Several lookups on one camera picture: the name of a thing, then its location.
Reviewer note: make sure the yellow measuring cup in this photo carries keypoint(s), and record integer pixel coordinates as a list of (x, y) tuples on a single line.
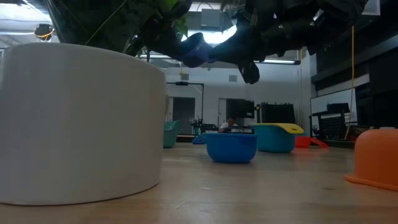
[(289, 127)]

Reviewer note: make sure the person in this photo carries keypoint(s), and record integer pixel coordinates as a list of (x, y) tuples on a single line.
[(229, 124)]

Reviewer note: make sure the purple measuring cup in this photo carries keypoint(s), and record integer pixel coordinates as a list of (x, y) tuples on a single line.
[(197, 51)]

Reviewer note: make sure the black pegboard cart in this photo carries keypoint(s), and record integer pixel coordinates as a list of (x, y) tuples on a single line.
[(332, 124)]

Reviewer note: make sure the teal plastic basket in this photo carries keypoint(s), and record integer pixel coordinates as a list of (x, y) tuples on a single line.
[(171, 133)]

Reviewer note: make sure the large teal measuring cup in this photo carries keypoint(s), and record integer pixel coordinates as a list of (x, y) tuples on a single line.
[(275, 141)]

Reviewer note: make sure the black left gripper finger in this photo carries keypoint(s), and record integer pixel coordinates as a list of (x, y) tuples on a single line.
[(168, 39)]

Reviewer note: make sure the short white round pot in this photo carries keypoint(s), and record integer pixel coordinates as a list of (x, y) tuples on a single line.
[(77, 124)]

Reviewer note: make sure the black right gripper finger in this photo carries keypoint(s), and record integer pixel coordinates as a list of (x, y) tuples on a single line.
[(249, 72), (239, 48)]

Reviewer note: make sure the ceiling light strip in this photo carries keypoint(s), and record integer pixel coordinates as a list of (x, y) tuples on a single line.
[(276, 61)]

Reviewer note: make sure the black cabinet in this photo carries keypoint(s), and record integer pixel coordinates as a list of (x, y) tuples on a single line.
[(276, 113)]

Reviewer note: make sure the black wall monitor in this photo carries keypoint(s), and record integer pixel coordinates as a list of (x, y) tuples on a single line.
[(241, 109)]

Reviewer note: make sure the black stand with crossbar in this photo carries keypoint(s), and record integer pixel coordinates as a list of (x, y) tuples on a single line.
[(186, 83)]

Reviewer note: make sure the red measuring cup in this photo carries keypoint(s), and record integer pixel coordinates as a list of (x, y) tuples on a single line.
[(303, 142)]

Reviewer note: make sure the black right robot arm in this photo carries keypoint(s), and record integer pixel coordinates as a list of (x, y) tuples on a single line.
[(339, 18)]

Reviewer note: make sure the blue measuring cup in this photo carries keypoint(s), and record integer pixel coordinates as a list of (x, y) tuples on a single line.
[(231, 149)]

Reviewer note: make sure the black aluminium table frame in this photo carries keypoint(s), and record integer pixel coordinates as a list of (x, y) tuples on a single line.
[(186, 139)]

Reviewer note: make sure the whiteboard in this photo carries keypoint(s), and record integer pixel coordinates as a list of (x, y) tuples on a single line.
[(320, 104)]

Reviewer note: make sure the orange measuring cup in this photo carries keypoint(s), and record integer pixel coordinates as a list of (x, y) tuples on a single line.
[(376, 155)]

